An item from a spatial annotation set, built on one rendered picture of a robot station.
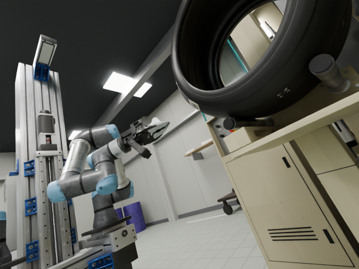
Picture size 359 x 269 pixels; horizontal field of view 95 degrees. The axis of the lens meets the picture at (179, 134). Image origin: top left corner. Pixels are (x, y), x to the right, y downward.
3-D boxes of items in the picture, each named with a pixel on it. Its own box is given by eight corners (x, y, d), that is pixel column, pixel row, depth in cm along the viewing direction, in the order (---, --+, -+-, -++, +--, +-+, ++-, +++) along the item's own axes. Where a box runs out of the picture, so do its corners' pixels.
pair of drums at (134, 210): (150, 227, 610) (143, 199, 642) (115, 244, 505) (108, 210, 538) (138, 230, 658) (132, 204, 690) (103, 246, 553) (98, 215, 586)
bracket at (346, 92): (264, 137, 85) (255, 121, 88) (369, 87, 57) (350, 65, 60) (261, 137, 82) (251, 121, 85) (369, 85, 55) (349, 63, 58)
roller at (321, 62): (337, 94, 62) (327, 87, 64) (350, 84, 59) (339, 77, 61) (318, 77, 39) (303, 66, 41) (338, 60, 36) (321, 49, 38)
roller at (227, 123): (263, 128, 82) (262, 119, 82) (273, 127, 79) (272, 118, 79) (223, 131, 59) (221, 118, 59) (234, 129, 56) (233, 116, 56)
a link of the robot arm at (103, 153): (100, 175, 69) (98, 158, 74) (122, 162, 69) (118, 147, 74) (85, 168, 63) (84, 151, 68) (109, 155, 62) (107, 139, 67)
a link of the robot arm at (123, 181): (113, 195, 118) (90, 125, 96) (134, 188, 123) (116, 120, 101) (114, 207, 108) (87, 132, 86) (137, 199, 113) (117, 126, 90)
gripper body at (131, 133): (141, 117, 68) (116, 131, 68) (146, 131, 62) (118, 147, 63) (150, 127, 74) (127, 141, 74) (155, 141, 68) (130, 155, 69)
